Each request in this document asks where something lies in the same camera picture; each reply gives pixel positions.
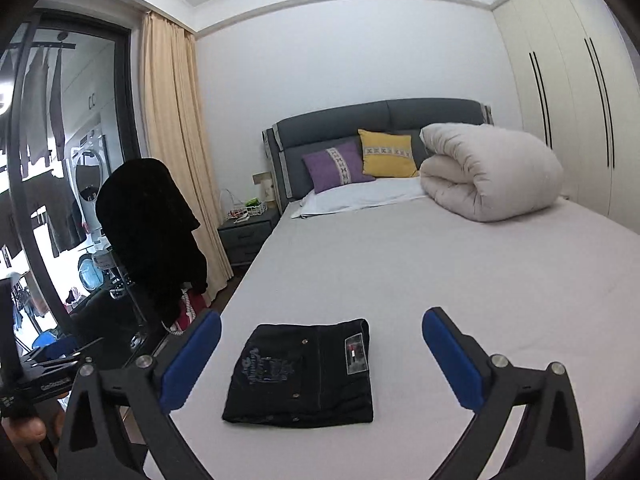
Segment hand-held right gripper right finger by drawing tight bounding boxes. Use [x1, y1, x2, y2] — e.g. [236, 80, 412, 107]
[421, 306, 586, 480]

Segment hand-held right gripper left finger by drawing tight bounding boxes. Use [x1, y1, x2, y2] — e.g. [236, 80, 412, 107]
[57, 309, 223, 480]

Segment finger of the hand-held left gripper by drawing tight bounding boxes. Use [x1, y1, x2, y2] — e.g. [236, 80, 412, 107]
[22, 337, 106, 362]
[34, 356, 82, 371]

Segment dark denim pants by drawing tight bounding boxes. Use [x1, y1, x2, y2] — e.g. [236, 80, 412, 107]
[221, 318, 375, 429]

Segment person's left hand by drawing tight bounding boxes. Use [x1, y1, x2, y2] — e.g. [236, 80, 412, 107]
[10, 402, 67, 448]

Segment red cloth bag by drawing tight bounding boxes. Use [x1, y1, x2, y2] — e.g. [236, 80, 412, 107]
[172, 290, 208, 336]

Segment blue round basin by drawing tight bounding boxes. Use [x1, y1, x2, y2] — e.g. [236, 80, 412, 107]
[79, 255, 104, 292]

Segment bed with white sheet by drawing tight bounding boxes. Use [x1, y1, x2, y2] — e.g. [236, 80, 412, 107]
[165, 180, 640, 480]

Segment grey nightstand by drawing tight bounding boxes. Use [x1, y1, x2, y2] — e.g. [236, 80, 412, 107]
[217, 207, 281, 273]

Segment black garment on chair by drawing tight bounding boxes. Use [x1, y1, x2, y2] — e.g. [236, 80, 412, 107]
[95, 158, 208, 331]

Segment hanging dark garment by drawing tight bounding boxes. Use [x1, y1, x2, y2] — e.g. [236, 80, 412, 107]
[30, 174, 87, 257]

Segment beige box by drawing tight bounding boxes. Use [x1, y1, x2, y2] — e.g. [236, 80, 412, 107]
[252, 172, 276, 208]

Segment white pillow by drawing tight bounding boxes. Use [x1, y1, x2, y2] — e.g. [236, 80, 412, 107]
[291, 176, 431, 219]

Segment rolled white duvet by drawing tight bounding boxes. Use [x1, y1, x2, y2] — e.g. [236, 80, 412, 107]
[419, 122, 565, 223]

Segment white washing machine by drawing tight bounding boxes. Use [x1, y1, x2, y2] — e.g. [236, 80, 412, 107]
[67, 130, 108, 241]

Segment yellow pillow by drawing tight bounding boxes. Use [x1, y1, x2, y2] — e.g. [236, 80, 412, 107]
[358, 129, 419, 179]

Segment purple pillow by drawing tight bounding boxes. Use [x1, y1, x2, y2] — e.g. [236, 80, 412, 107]
[302, 140, 376, 195]

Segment hanging grey garment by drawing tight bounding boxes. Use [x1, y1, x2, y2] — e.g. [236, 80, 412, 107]
[21, 50, 67, 167]

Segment black sliding glass door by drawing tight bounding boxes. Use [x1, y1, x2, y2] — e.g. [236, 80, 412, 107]
[0, 7, 146, 361]

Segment beige curtain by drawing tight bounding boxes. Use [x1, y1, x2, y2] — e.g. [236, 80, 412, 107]
[137, 10, 234, 306]

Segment grey upholstered headboard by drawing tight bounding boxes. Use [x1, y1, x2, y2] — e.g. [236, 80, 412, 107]
[261, 98, 496, 213]

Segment white wire basket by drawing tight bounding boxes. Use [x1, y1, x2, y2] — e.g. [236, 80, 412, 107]
[222, 188, 266, 218]

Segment white wardrobe with black handles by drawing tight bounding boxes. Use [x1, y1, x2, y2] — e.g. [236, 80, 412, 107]
[491, 0, 640, 236]

